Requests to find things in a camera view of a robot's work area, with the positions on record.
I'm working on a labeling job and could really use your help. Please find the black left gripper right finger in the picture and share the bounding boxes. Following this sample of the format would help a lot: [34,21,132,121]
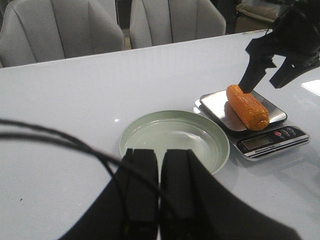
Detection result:
[160,149,301,240]

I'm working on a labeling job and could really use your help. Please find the light green plate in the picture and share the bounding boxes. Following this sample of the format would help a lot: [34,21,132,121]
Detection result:
[119,110,230,175]

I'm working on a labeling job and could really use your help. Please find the orange corn cob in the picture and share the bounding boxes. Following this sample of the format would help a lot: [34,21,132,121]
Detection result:
[226,84,270,131]

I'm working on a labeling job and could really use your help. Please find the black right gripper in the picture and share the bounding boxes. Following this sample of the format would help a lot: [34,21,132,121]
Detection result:
[238,0,320,94]

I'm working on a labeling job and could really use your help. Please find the right grey armchair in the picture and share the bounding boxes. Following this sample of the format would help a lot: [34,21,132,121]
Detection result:
[129,0,227,49]

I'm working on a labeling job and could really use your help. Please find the beige cushion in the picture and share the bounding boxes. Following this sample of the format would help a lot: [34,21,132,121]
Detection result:
[235,2,282,33]

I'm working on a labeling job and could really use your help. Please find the black cable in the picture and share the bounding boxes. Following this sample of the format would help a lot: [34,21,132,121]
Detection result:
[0,132,131,221]
[0,119,176,218]

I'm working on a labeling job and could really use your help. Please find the electronic kitchen scale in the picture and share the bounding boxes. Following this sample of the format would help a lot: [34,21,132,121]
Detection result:
[194,85,310,162]

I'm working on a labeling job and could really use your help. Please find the left grey armchair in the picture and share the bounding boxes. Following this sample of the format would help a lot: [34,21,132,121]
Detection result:
[0,0,125,68]

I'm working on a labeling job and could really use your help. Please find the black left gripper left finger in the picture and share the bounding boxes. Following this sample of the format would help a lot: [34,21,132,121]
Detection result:
[57,148,160,240]

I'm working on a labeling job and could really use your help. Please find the grey armchair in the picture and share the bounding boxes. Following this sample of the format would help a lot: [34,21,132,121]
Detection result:
[0,0,125,68]
[129,0,227,49]

